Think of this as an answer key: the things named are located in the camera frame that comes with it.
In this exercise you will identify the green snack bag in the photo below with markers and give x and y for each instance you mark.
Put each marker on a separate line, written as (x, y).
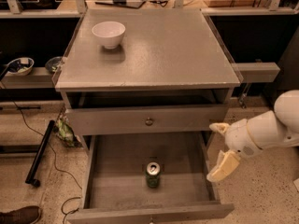
(65, 133)

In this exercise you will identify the open middle drawer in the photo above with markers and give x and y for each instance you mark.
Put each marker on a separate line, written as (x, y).
(115, 189)

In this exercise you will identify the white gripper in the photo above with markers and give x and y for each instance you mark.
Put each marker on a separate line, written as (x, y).
(239, 138)

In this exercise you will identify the brown shoe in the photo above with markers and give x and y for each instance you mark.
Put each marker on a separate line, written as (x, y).
(26, 215)

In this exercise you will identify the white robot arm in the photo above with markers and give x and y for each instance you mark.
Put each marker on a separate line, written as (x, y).
(278, 127)

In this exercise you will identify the round metal drawer knob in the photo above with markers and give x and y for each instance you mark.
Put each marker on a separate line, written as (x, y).
(149, 121)

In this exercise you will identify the closed top drawer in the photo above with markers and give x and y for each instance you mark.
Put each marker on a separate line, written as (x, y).
(166, 119)

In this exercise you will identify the white bowl with items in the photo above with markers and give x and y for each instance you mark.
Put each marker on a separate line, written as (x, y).
(21, 66)

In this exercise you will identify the white ceramic bowl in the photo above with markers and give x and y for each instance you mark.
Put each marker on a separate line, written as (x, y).
(109, 33)

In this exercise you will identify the dark bowl on shelf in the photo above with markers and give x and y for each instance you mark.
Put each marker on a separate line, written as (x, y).
(53, 64)

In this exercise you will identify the black tube on floor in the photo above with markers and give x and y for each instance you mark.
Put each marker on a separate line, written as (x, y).
(30, 179)

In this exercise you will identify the green soda can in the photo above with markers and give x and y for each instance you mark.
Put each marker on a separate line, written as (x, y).
(152, 172)

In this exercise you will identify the grey drawer cabinet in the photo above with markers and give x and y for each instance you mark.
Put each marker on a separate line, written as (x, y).
(167, 57)

